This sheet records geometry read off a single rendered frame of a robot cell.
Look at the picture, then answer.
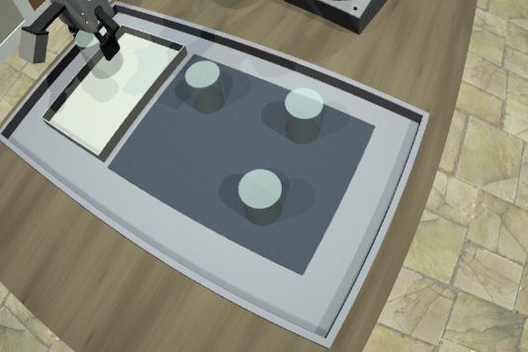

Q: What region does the clear glass jar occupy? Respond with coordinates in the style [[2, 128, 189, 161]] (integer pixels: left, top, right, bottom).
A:
[[285, 88, 323, 145], [238, 169, 282, 226], [185, 60, 225, 115], [75, 30, 124, 79]]

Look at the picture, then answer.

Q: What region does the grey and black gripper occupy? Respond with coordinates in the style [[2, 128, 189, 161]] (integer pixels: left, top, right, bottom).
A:
[[49, 0, 120, 61]]

